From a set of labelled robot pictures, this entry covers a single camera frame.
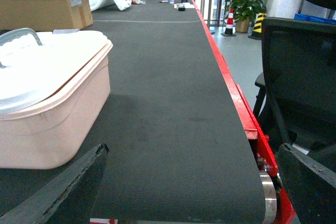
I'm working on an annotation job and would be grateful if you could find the blue bin right side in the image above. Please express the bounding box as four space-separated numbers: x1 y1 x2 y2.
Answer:
294 13 336 25

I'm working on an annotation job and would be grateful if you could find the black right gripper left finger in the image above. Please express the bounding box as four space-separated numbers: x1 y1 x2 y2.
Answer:
1 144 109 223

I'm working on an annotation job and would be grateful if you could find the white box lid with handle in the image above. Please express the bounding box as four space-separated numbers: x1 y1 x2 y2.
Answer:
1 28 108 114

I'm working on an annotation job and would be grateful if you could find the red white striped bollard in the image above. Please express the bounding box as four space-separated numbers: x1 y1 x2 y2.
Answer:
221 8 236 37

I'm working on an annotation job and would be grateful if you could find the black office chair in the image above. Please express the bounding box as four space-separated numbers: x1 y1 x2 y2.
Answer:
258 16 335 169

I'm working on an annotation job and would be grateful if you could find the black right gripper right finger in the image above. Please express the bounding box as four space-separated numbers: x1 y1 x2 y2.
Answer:
276 144 335 223

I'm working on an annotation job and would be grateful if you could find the red metal conveyor frame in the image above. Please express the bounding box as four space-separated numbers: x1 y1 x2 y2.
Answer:
190 0 296 224

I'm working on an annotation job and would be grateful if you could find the yellow black striped bollard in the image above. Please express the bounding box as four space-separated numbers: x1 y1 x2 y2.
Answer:
248 12 267 40

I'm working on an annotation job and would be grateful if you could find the pink plastic storage box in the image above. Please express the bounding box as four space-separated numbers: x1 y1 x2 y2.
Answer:
1 39 112 169

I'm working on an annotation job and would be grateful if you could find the brown cardboard box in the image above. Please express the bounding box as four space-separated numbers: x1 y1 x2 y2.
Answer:
1 0 93 31

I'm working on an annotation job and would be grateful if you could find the black conveyor belt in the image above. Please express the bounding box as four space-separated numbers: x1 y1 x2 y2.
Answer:
0 0 266 224

